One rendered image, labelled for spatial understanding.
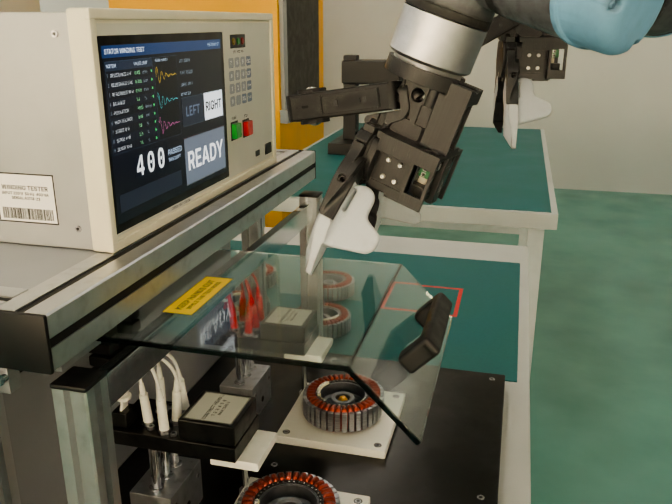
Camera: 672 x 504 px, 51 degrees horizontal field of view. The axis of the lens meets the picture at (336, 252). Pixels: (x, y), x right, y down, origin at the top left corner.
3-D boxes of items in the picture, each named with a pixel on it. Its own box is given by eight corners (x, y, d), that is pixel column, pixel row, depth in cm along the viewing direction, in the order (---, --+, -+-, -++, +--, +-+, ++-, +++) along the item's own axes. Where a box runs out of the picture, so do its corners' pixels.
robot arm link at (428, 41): (391, -2, 57) (423, 5, 64) (372, 53, 59) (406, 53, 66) (474, 30, 55) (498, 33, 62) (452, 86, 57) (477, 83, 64)
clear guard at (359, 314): (451, 320, 75) (454, 268, 73) (420, 446, 53) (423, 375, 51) (173, 292, 82) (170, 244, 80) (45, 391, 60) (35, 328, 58)
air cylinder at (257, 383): (272, 397, 105) (271, 364, 104) (254, 423, 98) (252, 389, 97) (240, 393, 107) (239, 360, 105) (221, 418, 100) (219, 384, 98)
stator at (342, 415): (390, 400, 102) (391, 377, 101) (370, 442, 92) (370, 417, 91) (318, 388, 105) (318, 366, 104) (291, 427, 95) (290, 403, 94)
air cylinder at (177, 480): (204, 497, 83) (201, 458, 81) (175, 540, 76) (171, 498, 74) (165, 491, 84) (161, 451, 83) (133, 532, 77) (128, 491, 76)
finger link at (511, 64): (520, 98, 87) (519, 37, 90) (508, 98, 87) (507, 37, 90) (514, 116, 92) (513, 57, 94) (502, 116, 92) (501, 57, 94)
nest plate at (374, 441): (403, 401, 104) (403, 394, 104) (384, 459, 90) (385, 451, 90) (307, 389, 108) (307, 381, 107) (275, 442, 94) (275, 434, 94)
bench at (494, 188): (532, 257, 407) (544, 128, 384) (536, 427, 237) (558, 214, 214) (349, 243, 433) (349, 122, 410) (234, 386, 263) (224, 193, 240)
